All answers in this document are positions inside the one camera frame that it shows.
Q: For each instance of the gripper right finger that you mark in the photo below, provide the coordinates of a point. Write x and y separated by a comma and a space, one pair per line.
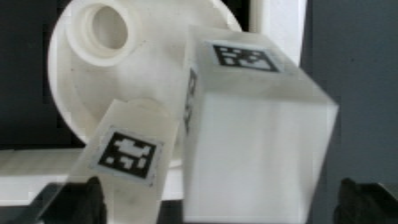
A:
367, 203

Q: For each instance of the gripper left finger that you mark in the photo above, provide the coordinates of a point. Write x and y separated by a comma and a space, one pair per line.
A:
68, 204

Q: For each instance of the white stool leg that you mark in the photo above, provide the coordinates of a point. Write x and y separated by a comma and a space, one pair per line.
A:
260, 120
127, 157

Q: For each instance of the white round stool seat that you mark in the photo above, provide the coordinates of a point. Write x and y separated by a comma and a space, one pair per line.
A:
116, 54

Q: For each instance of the white L-shaped fence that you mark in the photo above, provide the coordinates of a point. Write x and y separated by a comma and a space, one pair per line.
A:
40, 142

